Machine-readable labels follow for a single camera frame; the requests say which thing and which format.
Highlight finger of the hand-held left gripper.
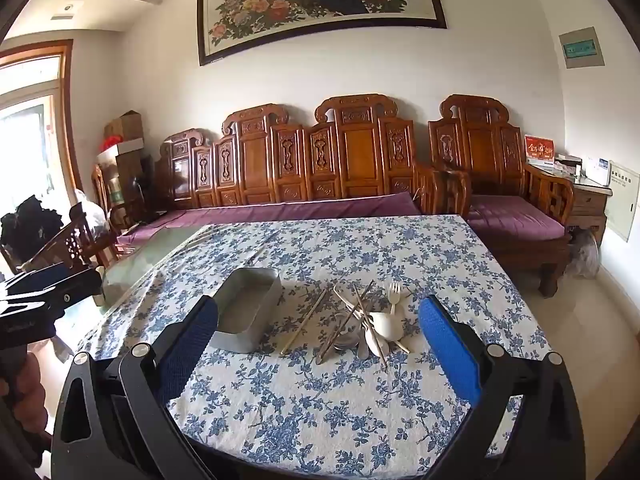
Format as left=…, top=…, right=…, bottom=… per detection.
left=0, top=267, right=103, bottom=318
left=0, top=262, right=71, bottom=295

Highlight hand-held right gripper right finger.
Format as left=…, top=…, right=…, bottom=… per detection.
left=419, top=296, right=586, bottom=480

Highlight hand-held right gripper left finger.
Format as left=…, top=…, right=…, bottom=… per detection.
left=51, top=295, right=219, bottom=480

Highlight rectangular metal tin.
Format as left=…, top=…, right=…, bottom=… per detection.
left=210, top=267, right=284, bottom=354

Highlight person's left hand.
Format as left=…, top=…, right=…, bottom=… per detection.
left=0, top=352, right=52, bottom=461

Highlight carved wooden chair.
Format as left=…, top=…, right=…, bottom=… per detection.
left=20, top=202, right=116, bottom=273

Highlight pile of dark clothes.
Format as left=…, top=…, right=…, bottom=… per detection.
left=0, top=195, right=63, bottom=261

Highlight clear plastic bag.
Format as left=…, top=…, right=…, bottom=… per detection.
left=75, top=189, right=108, bottom=236

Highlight pile of cutlery and chopsticks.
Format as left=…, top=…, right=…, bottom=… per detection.
left=332, top=286, right=412, bottom=354

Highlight large open cardboard box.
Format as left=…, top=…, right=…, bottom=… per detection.
left=97, top=137, right=156, bottom=211

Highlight wood framed window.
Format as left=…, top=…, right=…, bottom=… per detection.
left=0, top=40, right=83, bottom=271

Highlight purple armchair cushion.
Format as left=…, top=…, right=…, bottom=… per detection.
left=467, top=194, right=568, bottom=241

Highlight blue floral tablecloth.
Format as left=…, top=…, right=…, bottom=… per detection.
left=75, top=214, right=553, bottom=480

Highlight purple sofa cushion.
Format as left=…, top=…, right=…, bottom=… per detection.
left=117, top=192, right=423, bottom=248

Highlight brown cardboard box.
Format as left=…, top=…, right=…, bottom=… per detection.
left=103, top=110, right=145, bottom=143

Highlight wooden side table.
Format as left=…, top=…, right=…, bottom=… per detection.
left=565, top=170, right=613, bottom=231

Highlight carved wooden armchair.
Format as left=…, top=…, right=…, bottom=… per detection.
left=427, top=94, right=576, bottom=298

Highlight red gift box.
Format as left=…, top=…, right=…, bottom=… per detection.
left=524, top=135, right=556, bottom=166

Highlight carved wooden sofa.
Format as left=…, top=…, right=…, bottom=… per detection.
left=155, top=94, right=471, bottom=221

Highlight white boxes on side table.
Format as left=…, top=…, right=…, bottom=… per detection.
left=555, top=155, right=611, bottom=186

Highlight grey electrical panel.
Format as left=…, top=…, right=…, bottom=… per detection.
left=558, top=26, right=606, bottom=68

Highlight white wall cabinet door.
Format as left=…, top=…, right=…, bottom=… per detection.
left=605, top=160, right=635, bottom=243

